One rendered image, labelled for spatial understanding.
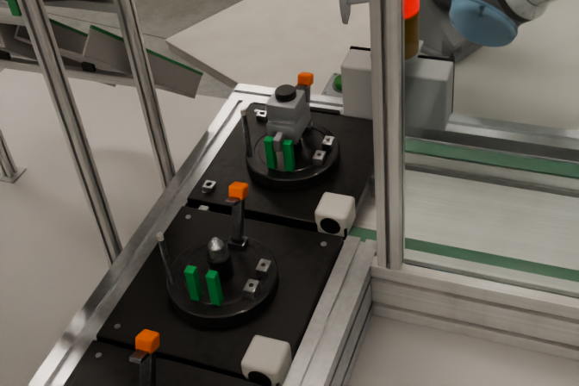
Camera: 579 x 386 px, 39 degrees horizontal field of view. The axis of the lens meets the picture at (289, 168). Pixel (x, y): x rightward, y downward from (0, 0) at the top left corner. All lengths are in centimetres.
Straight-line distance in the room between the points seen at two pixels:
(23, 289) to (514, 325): 71
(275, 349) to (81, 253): 46
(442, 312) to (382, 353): 9
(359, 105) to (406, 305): 30
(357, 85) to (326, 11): 88
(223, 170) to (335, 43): 55
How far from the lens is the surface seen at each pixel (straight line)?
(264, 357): 94
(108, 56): 115
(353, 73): 91
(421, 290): 107
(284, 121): 113
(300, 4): 182
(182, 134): 148
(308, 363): 97
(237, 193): 102
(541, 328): 107
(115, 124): 154
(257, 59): 165
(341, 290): 104
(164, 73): 126
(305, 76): 120
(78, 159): 107
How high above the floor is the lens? 174
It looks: 40 degrees down
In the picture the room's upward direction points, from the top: 7 degrees counter-clockwise
